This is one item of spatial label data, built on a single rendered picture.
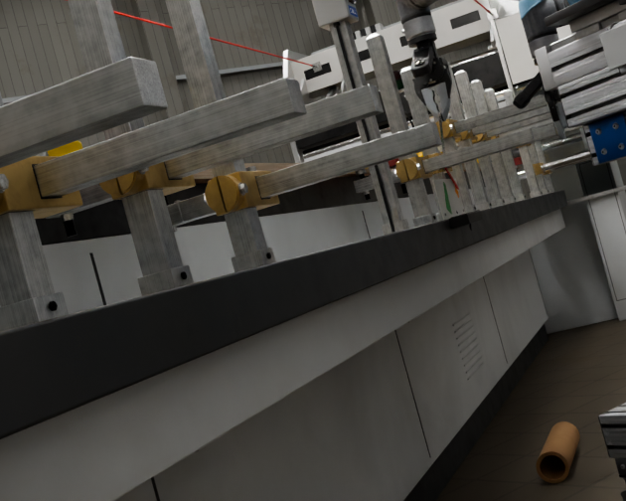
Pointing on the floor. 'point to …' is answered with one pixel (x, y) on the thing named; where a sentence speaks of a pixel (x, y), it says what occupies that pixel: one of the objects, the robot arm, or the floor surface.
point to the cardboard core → (557, 452)
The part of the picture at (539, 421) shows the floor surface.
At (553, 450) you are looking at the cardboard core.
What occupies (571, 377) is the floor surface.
